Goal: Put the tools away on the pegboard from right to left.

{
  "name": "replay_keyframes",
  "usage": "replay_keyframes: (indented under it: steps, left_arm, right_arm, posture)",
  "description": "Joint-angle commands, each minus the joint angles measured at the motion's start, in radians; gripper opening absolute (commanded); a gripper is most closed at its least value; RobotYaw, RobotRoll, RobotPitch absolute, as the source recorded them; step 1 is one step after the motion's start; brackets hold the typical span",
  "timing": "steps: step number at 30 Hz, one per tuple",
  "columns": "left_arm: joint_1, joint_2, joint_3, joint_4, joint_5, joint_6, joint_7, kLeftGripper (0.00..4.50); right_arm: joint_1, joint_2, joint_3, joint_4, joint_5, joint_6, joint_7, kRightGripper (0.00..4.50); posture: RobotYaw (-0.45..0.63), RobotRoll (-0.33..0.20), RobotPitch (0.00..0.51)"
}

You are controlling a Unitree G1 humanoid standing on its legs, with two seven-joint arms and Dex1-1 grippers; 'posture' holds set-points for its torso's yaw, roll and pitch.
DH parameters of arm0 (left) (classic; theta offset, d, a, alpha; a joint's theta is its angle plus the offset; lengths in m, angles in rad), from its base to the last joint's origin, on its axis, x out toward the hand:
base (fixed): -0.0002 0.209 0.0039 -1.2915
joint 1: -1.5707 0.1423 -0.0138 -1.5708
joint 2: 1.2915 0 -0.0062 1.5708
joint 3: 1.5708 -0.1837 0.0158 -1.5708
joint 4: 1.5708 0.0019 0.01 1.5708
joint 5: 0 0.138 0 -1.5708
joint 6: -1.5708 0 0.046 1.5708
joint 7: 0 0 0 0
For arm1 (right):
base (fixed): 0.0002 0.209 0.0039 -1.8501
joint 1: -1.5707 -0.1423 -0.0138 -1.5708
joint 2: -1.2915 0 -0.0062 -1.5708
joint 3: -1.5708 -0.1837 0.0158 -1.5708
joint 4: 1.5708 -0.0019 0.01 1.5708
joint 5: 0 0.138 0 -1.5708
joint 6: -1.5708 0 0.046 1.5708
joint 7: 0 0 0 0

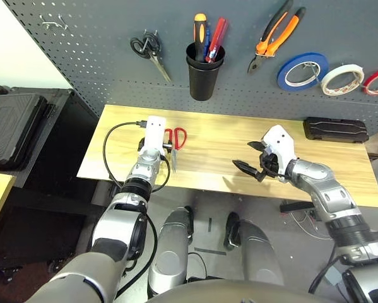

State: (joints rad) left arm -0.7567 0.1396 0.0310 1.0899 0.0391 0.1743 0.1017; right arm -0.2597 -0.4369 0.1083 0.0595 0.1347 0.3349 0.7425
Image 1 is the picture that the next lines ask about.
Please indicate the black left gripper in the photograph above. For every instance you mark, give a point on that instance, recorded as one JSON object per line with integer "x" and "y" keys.
{"x": 167, "y": 146}

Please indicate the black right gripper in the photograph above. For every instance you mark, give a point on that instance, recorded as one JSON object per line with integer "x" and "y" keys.
{"x": 269, "y": 165}

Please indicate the white tape roll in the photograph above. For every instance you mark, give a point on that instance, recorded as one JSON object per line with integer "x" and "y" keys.
{"x": 326, "y": 85}

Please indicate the orange black pliers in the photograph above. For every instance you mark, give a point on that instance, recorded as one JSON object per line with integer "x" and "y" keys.
{"x": 264, "y": 45}

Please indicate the black orange screwdriver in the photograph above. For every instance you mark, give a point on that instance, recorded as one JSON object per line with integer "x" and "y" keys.
{"x": 200, "y": 31}

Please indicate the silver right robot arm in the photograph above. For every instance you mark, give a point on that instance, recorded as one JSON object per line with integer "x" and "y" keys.
{"x": 318, "y": 176}

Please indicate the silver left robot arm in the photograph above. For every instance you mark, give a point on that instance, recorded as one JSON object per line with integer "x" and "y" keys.
{"x": 144, "y": 170}

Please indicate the grey perforated metal pegboard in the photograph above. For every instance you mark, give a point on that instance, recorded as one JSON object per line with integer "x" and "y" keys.
{"x": 113, "y": 63}

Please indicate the metal pegboard hook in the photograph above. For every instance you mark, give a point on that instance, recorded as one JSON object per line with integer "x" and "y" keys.
{"x": 51, "y": 22}
{"x": 308, "y": 64}

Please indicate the black table foot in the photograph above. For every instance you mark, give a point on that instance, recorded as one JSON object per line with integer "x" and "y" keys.
{"x": 297, "y": 206}

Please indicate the black plastic cup holder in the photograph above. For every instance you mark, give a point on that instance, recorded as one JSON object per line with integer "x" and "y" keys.
{"x": 204, "y": 85}

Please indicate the short black floor tape strip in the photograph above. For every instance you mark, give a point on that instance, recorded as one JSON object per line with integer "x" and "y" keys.
{"x": 209, "y": 224}

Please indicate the black power adapter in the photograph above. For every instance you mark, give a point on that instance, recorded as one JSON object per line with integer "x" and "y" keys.
{"x": 315, "y": 215}

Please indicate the blue tape roll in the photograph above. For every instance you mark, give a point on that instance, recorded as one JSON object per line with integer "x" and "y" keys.
{"x": 281, "y": 79}

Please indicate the small black tool case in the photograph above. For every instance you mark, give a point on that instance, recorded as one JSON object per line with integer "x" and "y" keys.
{"x": 334, "y": 129}

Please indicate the silver right robot leg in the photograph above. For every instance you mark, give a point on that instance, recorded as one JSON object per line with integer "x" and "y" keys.
{"x": 255, "y": 252}

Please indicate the silver robot leg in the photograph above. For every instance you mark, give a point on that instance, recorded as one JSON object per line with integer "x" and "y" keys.
{"x": 255, "y": 252}
{"x": 169, "y": 252}

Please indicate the long grey floor tape strip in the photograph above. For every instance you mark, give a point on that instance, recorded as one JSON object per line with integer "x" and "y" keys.
{"x": 209, "y": 251}

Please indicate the silver left robot leg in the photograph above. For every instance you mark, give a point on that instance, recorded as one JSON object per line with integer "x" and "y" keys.
{"x": 169, "y": 252}

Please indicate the red tape roll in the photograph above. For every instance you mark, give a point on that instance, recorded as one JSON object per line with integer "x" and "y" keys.
{"x": 366, "y": 86}

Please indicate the grey robot torso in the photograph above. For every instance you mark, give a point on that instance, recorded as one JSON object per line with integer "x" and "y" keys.
{"x": 239, "y": 292}

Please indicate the grey square floor patch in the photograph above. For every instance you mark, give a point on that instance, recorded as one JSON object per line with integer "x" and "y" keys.
{"x": 334, "y": 275}

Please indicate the large black ribbed case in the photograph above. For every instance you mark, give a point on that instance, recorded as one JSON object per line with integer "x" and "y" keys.
{"x": 12, "y": 129}

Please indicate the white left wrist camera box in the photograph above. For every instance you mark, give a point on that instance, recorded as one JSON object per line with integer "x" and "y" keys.
{"x": 154, "y": 132}

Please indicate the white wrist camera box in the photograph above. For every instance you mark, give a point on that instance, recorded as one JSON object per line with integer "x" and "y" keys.
{"x": 154, "y": 132}
{"x": 280, "y": 145}

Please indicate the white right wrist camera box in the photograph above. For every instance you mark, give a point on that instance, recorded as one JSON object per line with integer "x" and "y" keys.
{"x": 280, "y": 145}

